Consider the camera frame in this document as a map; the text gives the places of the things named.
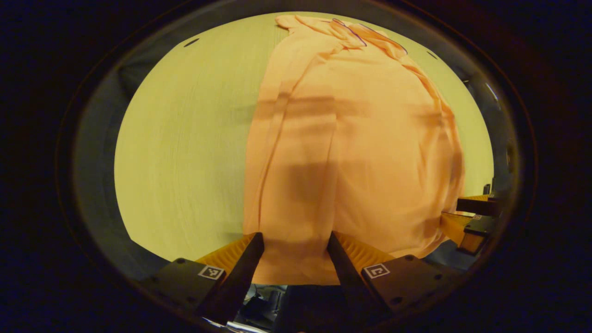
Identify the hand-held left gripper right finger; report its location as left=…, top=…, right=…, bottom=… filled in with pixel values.
left=326, top=231, right=465, bottom=327

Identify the dark cloth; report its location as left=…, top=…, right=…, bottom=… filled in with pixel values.
left=277, top=284, right=345, bottom=333

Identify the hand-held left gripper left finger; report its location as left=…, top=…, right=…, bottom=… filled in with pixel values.
left=141, top=232, right=265, bottom=327

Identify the orange T-shirt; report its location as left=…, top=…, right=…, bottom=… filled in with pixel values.
left=241, top=14, right=465, bottom=286

